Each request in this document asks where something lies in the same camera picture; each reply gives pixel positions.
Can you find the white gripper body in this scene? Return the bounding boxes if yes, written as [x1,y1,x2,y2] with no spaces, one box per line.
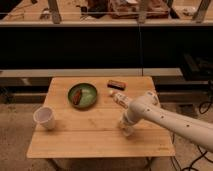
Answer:
[119,111,134,131]

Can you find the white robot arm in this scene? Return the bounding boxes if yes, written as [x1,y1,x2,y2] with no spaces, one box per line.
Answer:
[119,91,213,153]

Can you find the white bottle with orange label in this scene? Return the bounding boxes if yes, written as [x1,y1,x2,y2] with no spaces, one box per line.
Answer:
[110,90,131,108]

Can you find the dark brown rectangular block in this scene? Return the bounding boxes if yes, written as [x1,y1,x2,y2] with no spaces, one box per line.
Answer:
[107,80,126,90]

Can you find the wooden table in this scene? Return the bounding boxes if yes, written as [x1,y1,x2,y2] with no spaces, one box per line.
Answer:
[27,77,175,158]

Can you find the green plate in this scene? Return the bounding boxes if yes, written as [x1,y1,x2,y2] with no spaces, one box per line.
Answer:
[67,83,98,109]

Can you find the red sausage on plate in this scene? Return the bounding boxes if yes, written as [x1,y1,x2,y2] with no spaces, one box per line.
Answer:
[72,89,82,105]

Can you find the white paper cup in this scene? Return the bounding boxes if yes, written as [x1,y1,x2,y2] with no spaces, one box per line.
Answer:
[33,107,55,130]

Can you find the long wooden workbench shelf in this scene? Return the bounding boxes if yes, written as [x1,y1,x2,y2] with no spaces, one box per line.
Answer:
[0,0,213,27]

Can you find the black cable on floor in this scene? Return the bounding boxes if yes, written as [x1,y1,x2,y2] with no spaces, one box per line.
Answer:
[169,79,213,171]

